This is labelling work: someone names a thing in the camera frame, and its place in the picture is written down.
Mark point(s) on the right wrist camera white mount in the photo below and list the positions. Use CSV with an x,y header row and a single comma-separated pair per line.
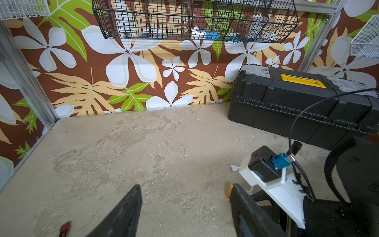
x,y
269,171

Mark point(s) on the white wire basket left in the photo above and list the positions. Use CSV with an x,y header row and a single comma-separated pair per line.
x,y
18,9

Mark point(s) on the red brown small tool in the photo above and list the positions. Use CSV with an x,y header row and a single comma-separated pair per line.
x,y
64,230

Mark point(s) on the black plastic toolbox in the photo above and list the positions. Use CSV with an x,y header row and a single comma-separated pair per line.
x,y
311,108

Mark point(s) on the black wire basket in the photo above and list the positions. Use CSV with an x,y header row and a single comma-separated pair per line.
x,y
236,21

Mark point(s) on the blue item in basket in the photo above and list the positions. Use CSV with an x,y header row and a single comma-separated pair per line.
x,y
197,34

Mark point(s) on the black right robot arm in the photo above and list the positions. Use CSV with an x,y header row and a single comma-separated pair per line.
x,y
352,173

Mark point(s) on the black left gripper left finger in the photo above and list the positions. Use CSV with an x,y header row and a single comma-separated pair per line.
x,y
123,220

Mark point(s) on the white mesh basket right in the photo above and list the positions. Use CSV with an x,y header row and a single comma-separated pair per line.
x,y
366,42

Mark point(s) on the black lipstick tube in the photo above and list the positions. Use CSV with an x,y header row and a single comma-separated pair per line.
x,y
295,148

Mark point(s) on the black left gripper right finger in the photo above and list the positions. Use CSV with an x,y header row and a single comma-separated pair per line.
x,y
249,218

